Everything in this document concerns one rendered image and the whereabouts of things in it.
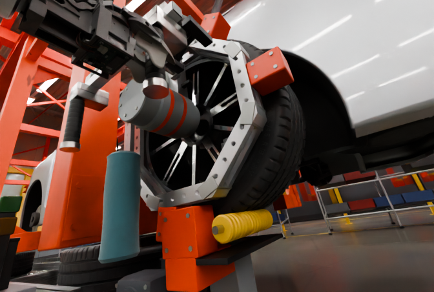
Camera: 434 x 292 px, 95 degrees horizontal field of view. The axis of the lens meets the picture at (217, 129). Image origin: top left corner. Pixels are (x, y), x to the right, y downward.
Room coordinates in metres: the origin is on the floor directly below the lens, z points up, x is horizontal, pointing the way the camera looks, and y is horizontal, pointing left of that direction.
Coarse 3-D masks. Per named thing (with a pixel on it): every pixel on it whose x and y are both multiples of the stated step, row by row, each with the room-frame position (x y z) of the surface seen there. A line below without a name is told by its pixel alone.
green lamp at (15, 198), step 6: (0, 198) 0.48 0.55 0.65; (6, 198) 0.48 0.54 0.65; (12, 198) 0.49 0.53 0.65; (18, 198) 0.50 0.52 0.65; (0, 204) 0.47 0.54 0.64; (6, 204) 0.48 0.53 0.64; (12, 204) 0.49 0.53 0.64; (18, 204) 0.50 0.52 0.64; (0, 210) 0.48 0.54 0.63; (6, 210) 0.49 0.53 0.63; (12, 210) 0.49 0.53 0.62; (18, 210) 0.50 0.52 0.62
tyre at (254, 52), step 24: (264, 96) 0.48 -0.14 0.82; (288, 96) 0.48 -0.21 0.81; (288, 120) 0.49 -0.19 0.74; (144, 144) 0.76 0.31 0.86; (264, 144) 0.49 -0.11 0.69; (288, 144) 0.52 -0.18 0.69; (264, 168) 0.50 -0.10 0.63; (288, 168) 0.59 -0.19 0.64; (240, 192) 0.55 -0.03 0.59; (264, 192) 0.57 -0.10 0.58
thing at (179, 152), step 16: (192, 64) 0.60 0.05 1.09; (208, 64) 0.59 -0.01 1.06; (224, 64) 0.55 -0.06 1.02; (192, 80) 0.69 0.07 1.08; (208, 80) 0.71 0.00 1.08; (224, 80) 0.71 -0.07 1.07; (192, 96) 0.64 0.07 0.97; (208, 96) 0.60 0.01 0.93; (208, 112) 0.65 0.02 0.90; (224, 112) 0.59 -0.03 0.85; (224, 128) 0.58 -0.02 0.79; (160, 144) 0.80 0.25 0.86; (176, 144) 0.88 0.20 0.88; (192, 144) 0.65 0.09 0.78; (208, 144) 0.61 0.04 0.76; (160, 160) 0.79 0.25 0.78; (176, 160) 0.70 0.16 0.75; (192, 160) 0.65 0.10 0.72; (160, 176) 0.73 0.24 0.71; (176, 176) 0.81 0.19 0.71; (192, 176) 0.66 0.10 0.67
